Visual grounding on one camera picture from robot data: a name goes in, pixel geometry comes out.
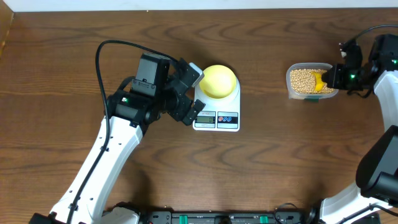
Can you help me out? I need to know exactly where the yellow measuring scoop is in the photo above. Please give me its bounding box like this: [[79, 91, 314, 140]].
[[312, 72, 326, 93]]

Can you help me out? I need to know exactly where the white digital kitchen scale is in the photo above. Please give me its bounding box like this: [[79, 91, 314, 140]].
[[192, 78, 241, 132]]

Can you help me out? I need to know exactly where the pale yellow plastic bowl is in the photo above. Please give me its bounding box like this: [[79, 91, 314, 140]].
[[199, 65, 237, 99]]

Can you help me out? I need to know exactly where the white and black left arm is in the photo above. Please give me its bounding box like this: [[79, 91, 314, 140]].
[[30, 53, 205, 224]]

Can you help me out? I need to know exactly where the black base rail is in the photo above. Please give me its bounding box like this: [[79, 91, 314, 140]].
[[136, 210, 382, 224]]

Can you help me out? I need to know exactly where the clear container of soybeans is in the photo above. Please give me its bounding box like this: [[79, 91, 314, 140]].
[[286, 63, 338, 101]]

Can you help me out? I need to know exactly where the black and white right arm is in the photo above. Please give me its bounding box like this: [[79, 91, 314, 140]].
[[312, 34, 397, 223]]

